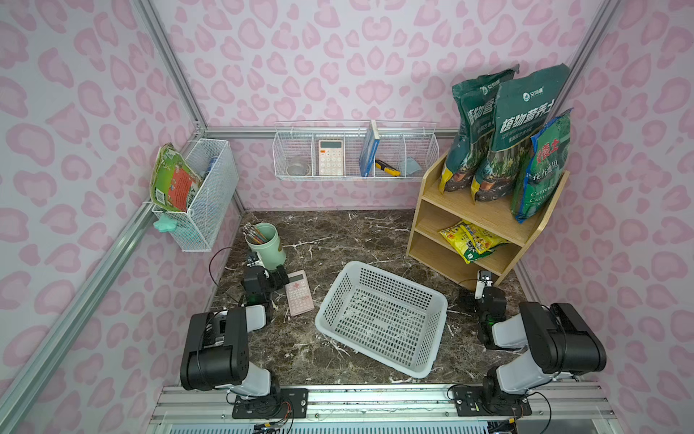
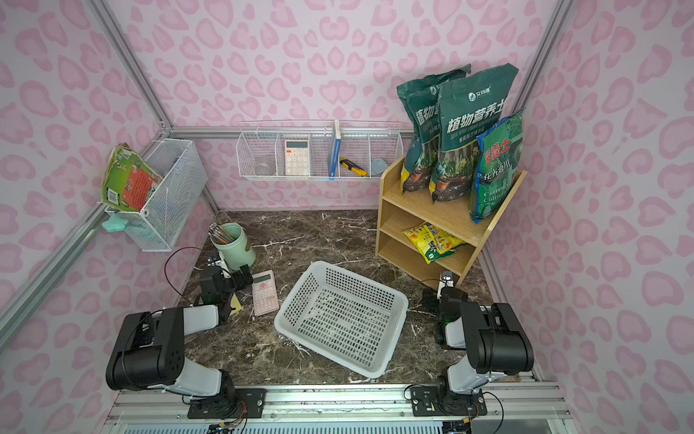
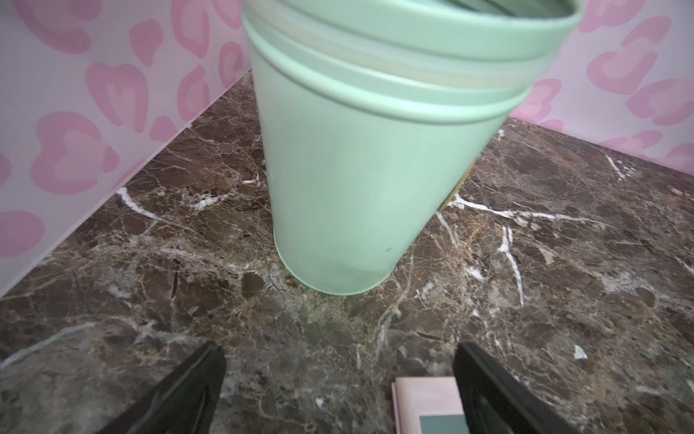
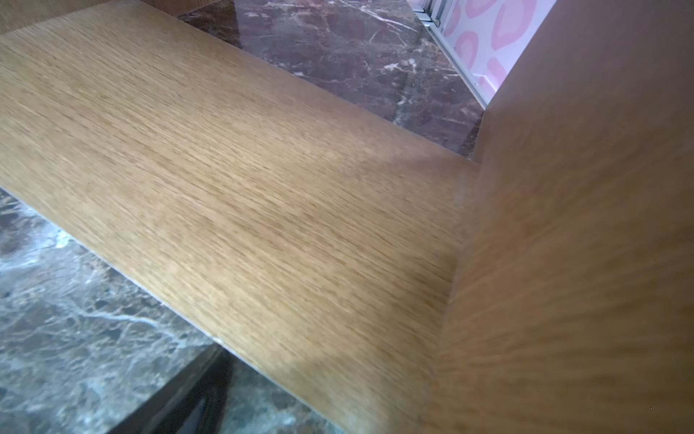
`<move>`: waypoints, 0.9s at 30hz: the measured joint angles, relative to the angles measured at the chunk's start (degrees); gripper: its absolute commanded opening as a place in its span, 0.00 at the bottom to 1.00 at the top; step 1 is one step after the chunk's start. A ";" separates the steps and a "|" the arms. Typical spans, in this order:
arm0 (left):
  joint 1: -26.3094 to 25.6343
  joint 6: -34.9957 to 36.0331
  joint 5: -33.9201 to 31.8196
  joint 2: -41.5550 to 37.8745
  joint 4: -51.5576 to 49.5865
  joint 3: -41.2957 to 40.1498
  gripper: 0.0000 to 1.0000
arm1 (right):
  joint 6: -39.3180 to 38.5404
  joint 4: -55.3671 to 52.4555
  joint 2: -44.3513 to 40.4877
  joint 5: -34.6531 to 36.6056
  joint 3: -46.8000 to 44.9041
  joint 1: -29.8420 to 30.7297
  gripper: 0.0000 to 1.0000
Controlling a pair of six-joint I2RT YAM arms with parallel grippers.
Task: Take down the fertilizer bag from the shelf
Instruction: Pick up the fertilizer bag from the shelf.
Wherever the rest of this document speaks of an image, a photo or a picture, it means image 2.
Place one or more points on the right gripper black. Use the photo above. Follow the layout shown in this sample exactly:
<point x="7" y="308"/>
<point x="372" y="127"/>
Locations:
<point x="440" y="298"/>

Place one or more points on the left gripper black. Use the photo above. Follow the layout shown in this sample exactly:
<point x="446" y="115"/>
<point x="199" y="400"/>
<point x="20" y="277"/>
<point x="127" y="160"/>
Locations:
<point x="230" y="280"/>

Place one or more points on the white plastic perforated basket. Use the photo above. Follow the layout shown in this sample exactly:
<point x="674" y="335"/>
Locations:
<point x="345" y="317"/>

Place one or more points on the light green blue soil bag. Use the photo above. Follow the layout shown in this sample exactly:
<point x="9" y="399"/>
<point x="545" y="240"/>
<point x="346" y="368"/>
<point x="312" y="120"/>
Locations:
<point x="501" y="151"/>

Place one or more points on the dark green soil bag front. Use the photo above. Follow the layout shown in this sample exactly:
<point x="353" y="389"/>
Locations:
<point x="467" y="108"/>

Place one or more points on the dark green soil bag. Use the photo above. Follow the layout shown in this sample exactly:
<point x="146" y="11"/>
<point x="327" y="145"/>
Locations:
<point x="420" y="101"/>
<point x="467" y="108"/>

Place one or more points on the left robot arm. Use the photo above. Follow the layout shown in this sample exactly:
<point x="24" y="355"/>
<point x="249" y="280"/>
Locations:
<point x="149" y="352"/>

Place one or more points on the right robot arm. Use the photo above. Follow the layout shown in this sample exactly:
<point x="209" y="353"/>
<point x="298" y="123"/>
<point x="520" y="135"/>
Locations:
<point x="494" y="343"/>

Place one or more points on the yellow fertilizer packet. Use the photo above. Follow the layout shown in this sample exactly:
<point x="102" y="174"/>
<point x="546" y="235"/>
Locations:
<point x="432" y="242"/>

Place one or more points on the yellow sticky note pad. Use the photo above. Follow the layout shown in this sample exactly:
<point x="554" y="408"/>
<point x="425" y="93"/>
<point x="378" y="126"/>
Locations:
<point x="235" y="306"/>

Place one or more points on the pink calculator on table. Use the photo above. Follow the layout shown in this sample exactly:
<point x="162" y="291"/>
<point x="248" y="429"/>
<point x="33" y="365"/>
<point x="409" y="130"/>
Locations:
<point x="264" y="294"/>

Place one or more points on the mint green pen cup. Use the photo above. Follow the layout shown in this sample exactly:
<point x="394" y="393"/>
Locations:
<point x="240" y="251"/>

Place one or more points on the coloured pencils in cup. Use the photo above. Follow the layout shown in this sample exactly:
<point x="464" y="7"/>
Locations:
<point x="219" y="235"/>

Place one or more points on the clear tape roll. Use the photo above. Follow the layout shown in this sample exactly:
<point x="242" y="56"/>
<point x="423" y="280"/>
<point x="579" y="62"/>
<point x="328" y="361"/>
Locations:
<point x="265" y="166"/>

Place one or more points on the pink white calculator in rack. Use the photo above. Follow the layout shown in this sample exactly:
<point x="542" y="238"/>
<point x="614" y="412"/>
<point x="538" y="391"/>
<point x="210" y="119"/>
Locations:
<point x="297" y="157"/>

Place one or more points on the green red seed packet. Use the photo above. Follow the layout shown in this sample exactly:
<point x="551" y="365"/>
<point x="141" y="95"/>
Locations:
<point x="129" y="181"/>

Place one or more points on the yellow utility knife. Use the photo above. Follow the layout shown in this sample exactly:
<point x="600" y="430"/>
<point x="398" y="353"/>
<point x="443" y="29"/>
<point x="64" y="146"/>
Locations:
<point x="352" y="167"/>

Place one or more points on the blue book in rack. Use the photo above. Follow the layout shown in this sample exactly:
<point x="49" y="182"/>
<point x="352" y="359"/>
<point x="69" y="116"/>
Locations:
<point x="334" y="158"/>

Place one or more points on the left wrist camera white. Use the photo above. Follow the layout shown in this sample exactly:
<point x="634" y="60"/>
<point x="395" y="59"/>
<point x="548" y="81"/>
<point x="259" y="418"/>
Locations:
<point x="216" y="260"/>

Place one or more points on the white wire basket left wall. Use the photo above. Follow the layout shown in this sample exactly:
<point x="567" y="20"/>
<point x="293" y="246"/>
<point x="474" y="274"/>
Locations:
<point x="158" y="225"/>

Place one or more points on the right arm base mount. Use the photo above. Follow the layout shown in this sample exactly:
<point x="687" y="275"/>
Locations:
<point x="430" y="401"/>

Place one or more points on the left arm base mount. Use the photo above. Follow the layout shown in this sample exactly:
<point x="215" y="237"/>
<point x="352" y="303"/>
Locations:
<point x="244" y="403"/>

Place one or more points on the white wire rack back wall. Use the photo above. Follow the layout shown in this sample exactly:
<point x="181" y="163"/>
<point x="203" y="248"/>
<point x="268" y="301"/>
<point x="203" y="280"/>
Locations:
<point x="362" y="141"/>

